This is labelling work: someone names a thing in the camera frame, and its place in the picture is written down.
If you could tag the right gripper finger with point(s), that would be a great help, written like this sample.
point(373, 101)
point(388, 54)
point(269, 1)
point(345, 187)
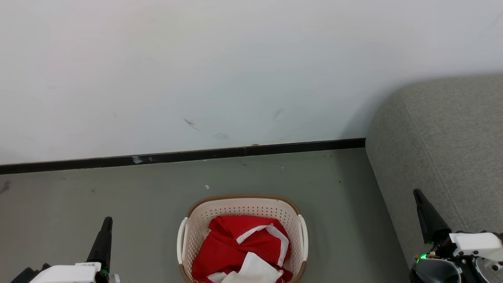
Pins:
point(430, 220)

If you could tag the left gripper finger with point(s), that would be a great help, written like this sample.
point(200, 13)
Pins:
point(103, 247)

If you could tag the red shorts with white stripes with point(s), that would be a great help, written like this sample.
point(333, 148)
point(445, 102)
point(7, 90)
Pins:
point(228, 243)

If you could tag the grey fabric sofa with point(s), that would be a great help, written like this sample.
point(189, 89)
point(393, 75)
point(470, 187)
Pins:
point(444, 137)

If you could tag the black baseboard strip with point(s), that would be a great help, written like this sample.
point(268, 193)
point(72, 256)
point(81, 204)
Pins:
point(177, 156)

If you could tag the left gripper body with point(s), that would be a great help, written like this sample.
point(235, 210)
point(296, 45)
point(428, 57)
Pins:
point(109, 277)

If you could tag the cream perforated laundry basket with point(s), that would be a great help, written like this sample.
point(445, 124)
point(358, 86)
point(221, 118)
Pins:
point(243, 206)

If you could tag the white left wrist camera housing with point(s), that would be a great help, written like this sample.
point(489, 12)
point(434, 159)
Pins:
point(67, 274)

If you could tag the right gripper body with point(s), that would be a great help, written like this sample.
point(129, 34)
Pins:
point(436, 271)

